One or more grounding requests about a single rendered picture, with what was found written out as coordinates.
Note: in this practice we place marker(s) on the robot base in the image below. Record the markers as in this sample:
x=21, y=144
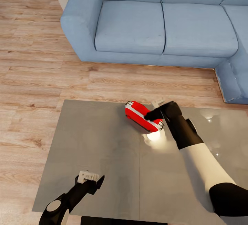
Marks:
x=90, y=220

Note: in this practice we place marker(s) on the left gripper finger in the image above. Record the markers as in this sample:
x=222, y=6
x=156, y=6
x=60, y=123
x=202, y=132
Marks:
x=99, y=182

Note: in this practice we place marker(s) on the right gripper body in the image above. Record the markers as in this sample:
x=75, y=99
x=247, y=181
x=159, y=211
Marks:
x=153, y=115

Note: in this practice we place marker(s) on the radio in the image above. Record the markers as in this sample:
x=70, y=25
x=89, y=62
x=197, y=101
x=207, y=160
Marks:
x=137, y=112

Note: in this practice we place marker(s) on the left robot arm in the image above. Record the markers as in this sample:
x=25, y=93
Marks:
x=57, y=212

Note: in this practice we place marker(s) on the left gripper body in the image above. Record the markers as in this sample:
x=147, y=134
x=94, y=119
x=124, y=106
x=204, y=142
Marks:
x=83, y=188

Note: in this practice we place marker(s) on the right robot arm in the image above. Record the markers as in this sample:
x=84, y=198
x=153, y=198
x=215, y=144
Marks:
x=214, y=189

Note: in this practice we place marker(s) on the coffee table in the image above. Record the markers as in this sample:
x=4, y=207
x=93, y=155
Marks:
x=145, y=176

